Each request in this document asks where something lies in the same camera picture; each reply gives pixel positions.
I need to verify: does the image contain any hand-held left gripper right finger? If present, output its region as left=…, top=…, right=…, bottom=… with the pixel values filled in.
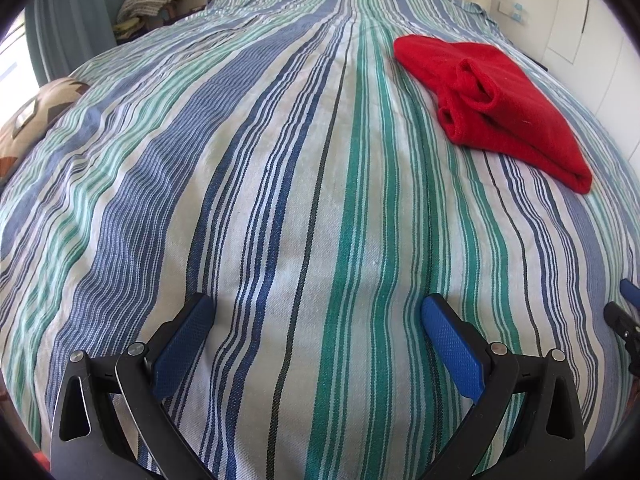
left=421, top=294, right=586, bottom=480

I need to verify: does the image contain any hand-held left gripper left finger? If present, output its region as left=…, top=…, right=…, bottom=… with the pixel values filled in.
left=50, top=292, right=216, bottom=480

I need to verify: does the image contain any red knit sweater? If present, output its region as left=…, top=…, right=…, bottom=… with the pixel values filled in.
left=392, top=34, right=594, bottom=195

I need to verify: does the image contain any striped bed sheet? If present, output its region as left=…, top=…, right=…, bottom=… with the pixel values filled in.
left=0, top=0, right=640, bottom=480

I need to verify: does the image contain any patterned pillow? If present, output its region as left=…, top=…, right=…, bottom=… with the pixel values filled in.
left=0, top=77, right=91, bottom=186

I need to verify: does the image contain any teal curtain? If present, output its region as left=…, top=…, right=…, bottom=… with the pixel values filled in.
left=20, top=0, right=121, bottom=86

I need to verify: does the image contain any white wall socket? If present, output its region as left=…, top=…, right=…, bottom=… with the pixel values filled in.
left=495, top=0, right=526, bottom=23

